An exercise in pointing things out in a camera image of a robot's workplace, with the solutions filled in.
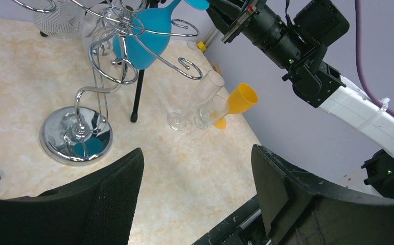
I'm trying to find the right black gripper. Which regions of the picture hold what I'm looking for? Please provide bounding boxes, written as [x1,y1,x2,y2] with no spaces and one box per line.
[206,0,267,43]

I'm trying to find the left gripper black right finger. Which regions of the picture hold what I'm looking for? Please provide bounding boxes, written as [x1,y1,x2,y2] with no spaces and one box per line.
[251,145,394,244]

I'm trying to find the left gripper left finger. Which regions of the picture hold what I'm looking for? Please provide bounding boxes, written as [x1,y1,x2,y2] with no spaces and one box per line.
[0,148,144,244]

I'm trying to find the clear flute glass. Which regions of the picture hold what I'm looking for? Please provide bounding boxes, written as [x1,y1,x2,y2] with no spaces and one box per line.
[167,70,225,131]

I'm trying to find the blue wine glass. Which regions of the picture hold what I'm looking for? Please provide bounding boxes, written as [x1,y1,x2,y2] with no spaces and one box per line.
[112,0,210,70]

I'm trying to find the orange wine glass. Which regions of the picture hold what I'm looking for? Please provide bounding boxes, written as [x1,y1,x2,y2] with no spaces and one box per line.
[214,83,259,129]

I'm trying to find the clear wine glass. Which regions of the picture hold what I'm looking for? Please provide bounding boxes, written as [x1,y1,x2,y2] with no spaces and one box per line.
[194,95,229,130]

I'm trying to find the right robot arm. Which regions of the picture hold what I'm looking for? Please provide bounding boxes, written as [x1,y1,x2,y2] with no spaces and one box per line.
[204,1,394,199]

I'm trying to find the chrome wine glass rack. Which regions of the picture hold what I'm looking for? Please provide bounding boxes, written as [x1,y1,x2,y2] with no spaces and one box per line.
[12,0,203,166]

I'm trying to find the yellow corner clamp right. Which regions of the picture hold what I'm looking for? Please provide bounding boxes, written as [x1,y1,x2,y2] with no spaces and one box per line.
[196,41,206,52]

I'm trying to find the black music stand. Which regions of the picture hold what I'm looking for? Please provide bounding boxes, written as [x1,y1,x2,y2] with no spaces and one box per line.
[39,0,164,123]

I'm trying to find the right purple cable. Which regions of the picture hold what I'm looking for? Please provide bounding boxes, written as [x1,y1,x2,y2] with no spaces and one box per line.
[354,0,394,130]

